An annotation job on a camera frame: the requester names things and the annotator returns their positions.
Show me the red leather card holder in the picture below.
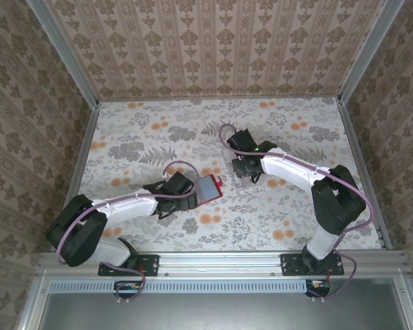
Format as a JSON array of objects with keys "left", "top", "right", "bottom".
[{"left": 193, "top": 174, "right": 225, "bottom": 207}]

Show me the floral tablecloth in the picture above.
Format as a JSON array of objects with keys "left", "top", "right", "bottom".
[{"left": 60, "top": 97, "right": 383, "bottom": 252}]

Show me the grey metal panel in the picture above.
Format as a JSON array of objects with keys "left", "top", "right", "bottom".
[{"left": 37, "top": 278, "right": 412, "bottom": 330}]

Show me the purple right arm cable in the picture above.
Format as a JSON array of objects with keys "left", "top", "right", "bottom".
[{"left": 218, "top": 122, "right": 374, "bottom": 303}]

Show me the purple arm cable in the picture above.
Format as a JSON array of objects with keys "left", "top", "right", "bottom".
[
  {"left": 218, "top": 122, "right": 374, "bottom": 303},
  {"left": 56, "top": 161, "right": 198, "bottom": 304}
]

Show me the thin aluminium end rail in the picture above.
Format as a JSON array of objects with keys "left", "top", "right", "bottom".
[{"left": 98, "top": 96, "right": 341, "bottom": 102}]

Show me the aluminium mounting rail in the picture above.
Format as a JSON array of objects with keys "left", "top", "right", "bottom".
[{"left": 37, "top": 250, "right": 412, "bottom": 278}]

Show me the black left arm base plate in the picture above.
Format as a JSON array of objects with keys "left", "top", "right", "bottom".
[{"left": 98, "top": 254, "right": 159, "bottom": 277}]

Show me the white slotted cable duct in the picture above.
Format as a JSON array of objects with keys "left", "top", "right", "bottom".
[{"left": 50, "top": 280, "right": 309, "bottom": 294}]

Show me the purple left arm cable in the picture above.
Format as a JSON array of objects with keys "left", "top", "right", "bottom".
[{"left": 56, "top": 161, "right": 198, "bottom": 304}]

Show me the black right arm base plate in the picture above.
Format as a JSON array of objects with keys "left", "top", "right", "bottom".
[{"left": 281, "top": 253, "right": 345, "bottom": 276}]

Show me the aluminium side rail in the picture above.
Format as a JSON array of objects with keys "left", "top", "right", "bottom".
[
  {"left": 51, "top": 101, "right": 100, "bottom": 252},
  {"left": 337, "top": 99, "right": 394, "bottom": 250}
]

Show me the aluminium corner post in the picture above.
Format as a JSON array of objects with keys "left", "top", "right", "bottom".
[
  {"left": 339, "top": 0, "right": 407, "bottom": 104},
  {"left": 24, "top": 0, "right": 100, "bottom": 109}
]

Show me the aluminium frame bar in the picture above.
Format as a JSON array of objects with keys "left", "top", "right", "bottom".
[
  {"left": 394, "top": 271, "right": 413, "bottom": 330},
  {"left": 15, "top": 271, "right": 51, "bottom": 330}
]

